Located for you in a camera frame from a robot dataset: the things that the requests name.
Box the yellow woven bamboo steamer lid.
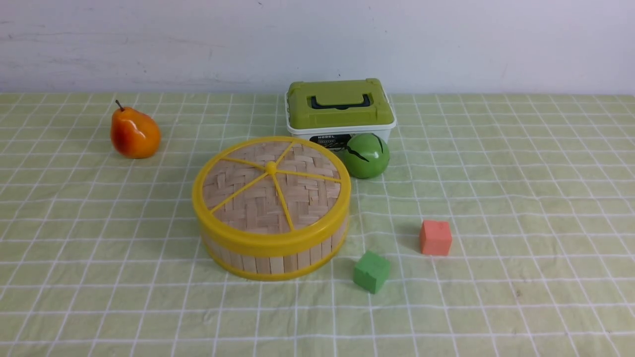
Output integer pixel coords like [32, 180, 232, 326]
[192, 136, 352, 257]

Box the bamboo steamer base yellow rim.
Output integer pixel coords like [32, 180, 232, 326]
[200, 218, 349, 282]

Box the green round toy fruit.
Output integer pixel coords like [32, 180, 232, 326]
[340, 133, 390, 180]

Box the green lidded white storage box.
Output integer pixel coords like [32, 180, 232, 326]
[284, 78, 397, 151]

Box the green foam cube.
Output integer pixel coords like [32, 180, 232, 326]
[352, 250, 391, 294]

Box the red foam cube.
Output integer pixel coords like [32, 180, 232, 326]
[419, 220, 453, 257]

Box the orange plastic pear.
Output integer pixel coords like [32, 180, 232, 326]
[110, 100, 162, 160]

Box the green checked tablecloth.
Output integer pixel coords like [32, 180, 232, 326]
[0, 93, 635, 357]

